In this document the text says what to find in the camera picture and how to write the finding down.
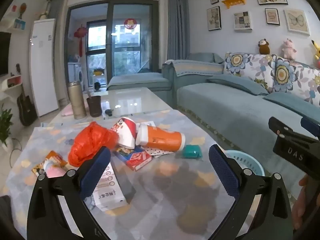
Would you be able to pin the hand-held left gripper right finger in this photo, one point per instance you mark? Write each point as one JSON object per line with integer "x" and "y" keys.
{"x": 222, "y": 172}

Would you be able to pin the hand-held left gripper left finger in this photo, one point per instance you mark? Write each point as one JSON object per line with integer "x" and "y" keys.
{"x": 95, "y": 172}

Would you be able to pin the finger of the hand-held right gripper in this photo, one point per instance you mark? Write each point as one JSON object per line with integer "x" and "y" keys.
{"x": 285, "y": 130}
{"x": 311, "y": 127}

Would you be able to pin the light blue plastic basket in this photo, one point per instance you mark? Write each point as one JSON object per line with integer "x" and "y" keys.
{"x": 247, "y": 158}

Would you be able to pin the red plastic bag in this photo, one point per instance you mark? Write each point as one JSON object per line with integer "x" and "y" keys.
{"x": 87, "y": 142}

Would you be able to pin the teal small packet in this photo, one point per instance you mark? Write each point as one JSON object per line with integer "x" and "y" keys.
{"x": 191, "y": 151}

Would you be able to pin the red and white paper cup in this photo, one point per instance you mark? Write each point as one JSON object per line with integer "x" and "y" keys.
{"x": 126, "y": 132}

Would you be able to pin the orange paper cup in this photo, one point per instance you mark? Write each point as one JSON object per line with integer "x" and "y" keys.
{"x": 162, "y": 138}

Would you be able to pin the person's right hand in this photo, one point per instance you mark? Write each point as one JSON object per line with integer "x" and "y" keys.
{"x": 298, "y": 212}

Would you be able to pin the white printed carton box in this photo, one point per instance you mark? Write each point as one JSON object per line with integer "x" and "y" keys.
{"x": 108, "y": 192}

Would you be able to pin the pink wrapper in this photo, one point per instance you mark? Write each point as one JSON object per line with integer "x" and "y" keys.
{"x": 55, "y": 171}

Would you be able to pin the orange snack packet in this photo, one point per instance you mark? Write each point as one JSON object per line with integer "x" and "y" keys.
{"x": 55, "y": 158}

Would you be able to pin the red and blue card box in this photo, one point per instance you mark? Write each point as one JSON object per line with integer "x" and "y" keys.
{"x": 136, "y": 158}

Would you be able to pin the floral cushion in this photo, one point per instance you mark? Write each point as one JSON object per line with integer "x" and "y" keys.
{"x": 295, "y": 77}
{"x": 250, "y": 65}

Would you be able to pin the grey patterned tablecloth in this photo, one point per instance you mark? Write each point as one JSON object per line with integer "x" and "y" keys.
{"x": 162, "y": 180}

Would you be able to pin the black key fob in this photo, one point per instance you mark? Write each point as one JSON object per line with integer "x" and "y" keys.
{"x": 108, "y": 112}

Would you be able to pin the teal sofa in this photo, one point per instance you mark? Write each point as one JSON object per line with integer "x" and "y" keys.
{"x": 225, "y": 110}

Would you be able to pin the brown cup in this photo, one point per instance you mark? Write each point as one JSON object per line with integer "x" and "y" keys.
{"x": 94, "y": 106}

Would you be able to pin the teal pillow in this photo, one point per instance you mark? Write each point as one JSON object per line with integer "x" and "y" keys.
{"x": 237, "y": 83}

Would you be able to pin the white dotted paper sheet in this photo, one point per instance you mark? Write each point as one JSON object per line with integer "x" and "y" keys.
{"x": 158, "y": 152}

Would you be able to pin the beige thermos bottle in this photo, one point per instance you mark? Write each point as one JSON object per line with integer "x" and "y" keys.
{"x": 77, "y": 100}

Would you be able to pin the yellow plush toy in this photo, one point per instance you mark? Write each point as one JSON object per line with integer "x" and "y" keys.
{"x": 317, "y": 50}

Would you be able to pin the white glass coffee table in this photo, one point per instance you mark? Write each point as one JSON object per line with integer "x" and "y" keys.
{"x": 130, "y": 100}

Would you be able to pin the pink plush toy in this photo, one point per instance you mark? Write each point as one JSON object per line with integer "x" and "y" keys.
{"x": 289, "y": 48}

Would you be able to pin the brown monkey plush toy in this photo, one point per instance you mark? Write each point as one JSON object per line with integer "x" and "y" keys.
{"x": 264, "y": 47}

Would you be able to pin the black guitar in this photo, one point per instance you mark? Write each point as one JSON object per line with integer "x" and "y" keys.
{"x": 26, "y": 110}

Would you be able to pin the green potted plant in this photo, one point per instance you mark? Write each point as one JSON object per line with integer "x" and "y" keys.
{"x": 5, "y": 127}

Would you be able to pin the white washing machine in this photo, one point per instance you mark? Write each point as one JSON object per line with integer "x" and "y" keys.
{"x": 77, "y": 73}

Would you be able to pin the white butterfly framed picture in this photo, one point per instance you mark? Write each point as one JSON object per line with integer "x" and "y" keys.
{"x": 297, "y": 22}

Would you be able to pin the striped armrest cover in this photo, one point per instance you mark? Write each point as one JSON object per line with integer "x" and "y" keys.
{"x": 195, "y": 67}

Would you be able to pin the small butterfly framed picture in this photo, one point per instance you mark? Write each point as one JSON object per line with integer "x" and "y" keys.
{"x": 272, "y": 16}

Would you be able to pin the white refrigerator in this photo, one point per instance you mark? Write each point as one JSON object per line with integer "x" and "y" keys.
{"x": 43, "y": 67}

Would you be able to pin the white collage canvas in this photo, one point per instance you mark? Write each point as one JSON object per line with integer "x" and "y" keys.
{"x": 242, "y": 20}

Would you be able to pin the sliding glass door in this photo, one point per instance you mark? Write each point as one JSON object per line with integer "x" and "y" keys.
{"x": 110, "y": 45}

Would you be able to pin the tall black framed picture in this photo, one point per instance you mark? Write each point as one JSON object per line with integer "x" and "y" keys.
{"x": 213, "y": 18}

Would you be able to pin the red hanging knot decoration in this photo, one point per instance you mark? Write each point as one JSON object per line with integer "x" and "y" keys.
{"x": 80, "y": 35}

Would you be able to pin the black television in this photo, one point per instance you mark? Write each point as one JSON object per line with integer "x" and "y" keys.
{"x": 4, "y": 55}

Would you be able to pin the grey blue curtain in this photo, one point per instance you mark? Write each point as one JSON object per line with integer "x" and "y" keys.
{"x": 178, "y": 22}

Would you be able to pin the round red window decoration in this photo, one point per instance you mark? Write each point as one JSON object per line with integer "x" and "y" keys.
{"x": 130, "y": 23}

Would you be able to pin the yellow wall shelf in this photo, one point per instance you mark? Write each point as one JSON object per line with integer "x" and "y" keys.
{"x": 233, "y": 2}

